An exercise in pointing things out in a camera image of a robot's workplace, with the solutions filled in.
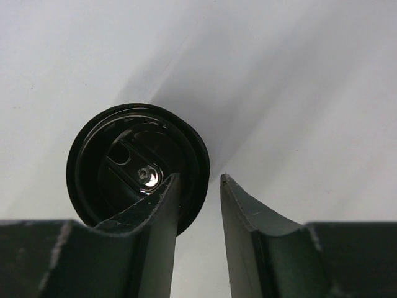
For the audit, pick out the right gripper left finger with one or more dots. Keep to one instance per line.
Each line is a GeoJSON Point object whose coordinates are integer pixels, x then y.
{"type": "Point", "coordinates": [130, 254]}

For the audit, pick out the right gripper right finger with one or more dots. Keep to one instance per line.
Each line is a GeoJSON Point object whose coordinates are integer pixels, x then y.
{"type": "Point", "coordinates": [269, 255]}

